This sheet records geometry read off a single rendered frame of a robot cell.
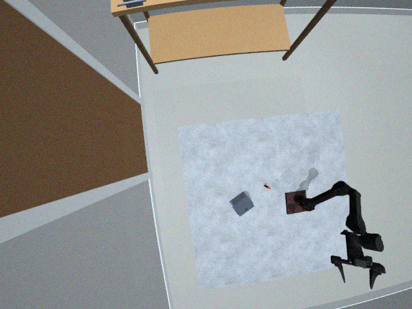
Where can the grey flat panel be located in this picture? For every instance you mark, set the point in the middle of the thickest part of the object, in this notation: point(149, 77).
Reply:
point(241, 204)

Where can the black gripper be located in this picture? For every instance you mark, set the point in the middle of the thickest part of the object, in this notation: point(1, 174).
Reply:
point(375, 270)

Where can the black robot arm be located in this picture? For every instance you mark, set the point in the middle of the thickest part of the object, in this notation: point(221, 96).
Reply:
point(358, 237)

